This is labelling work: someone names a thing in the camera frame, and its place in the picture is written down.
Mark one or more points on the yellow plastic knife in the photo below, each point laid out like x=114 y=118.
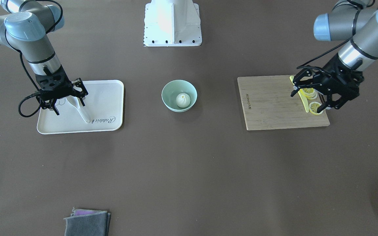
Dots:
x=304 y=100

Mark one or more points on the lemon slice upper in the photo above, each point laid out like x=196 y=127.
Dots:
x=309 y=93

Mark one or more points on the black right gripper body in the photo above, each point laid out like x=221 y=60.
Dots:
x=80 y=89

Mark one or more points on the lemon slice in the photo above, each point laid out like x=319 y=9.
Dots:
x=313 y=108
x=309 y=93

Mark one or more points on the bamboo cutting board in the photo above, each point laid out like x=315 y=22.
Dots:
x=267 y=104

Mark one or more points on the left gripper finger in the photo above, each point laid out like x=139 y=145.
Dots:
x=329 y=103
x=308 y=77

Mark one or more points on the white ceramic spoon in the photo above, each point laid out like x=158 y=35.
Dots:
x=76 y=103

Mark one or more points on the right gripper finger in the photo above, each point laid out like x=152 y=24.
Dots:
x=49 y=104
x=79 y=90

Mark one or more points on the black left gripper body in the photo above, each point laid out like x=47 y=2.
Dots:
x=324 y=81

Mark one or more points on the folded grey cloth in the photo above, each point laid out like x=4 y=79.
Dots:
x=87 y=222

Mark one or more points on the light green bowl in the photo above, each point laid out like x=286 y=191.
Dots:
x=175 y=87

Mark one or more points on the white steamed bun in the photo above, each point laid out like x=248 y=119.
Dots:
x=183 y=100

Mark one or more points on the lemon slice lower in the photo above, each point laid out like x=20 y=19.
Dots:
x=313 y=108

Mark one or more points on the cream rabbit tray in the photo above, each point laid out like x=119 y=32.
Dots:
x=104 y=103

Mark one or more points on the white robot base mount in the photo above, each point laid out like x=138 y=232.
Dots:
x=172 y=23

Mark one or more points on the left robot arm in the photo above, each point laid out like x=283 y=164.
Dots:
x=356 y=25

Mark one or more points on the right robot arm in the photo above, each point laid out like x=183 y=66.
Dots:
x=24 y=29

